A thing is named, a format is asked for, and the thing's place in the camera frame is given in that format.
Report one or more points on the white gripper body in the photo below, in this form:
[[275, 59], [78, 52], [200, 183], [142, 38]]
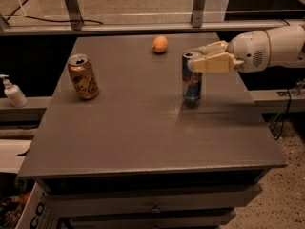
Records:
[[250, 52]]

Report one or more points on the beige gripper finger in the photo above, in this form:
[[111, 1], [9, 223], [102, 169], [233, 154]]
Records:
[[219, 63], [215, 48]]

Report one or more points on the silver blue redbull can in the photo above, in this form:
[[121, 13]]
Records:
[[191, 82]]

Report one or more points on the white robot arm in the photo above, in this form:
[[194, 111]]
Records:
[[286, 47]]

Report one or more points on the gold soda can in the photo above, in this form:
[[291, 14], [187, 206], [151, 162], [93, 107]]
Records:
[[82, 76]]

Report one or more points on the orange lemon fruit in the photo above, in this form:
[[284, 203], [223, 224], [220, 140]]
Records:
[[160, 44]]

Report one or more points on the grey drawer cabinet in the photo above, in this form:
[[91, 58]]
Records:
[[103, 163]]

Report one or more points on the upper drawer knob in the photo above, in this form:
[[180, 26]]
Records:
[[155, 208]]

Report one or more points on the white pump bottle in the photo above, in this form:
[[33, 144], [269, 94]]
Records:
[[13, 93]]

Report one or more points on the white cardboard box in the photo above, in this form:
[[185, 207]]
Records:
[[36, 214]]

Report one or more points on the right metal bracket post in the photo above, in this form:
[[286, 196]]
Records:
[[197, 13]]

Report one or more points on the metal bracket post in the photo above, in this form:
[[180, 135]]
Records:
[[197, 13], [74, 13]]

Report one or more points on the left metal bracket post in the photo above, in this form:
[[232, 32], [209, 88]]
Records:
[[74, 13]]

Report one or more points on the grey metal rail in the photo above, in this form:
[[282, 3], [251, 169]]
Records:
[[151, 28]]

